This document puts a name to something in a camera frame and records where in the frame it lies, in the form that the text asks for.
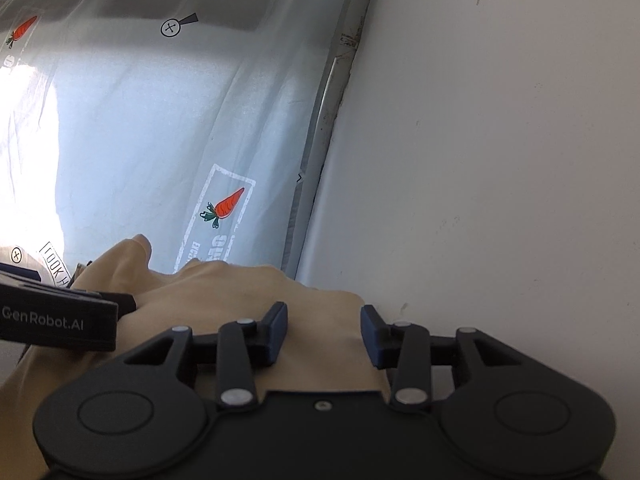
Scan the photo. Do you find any beige long sleeve shirt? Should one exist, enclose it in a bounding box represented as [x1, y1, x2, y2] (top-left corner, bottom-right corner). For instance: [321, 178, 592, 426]
[1, 235, 390, 479]

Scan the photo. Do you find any clear plastic storage bag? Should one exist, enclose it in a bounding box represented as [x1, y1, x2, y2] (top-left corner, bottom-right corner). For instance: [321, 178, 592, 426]
[1, 0, 370, 285]

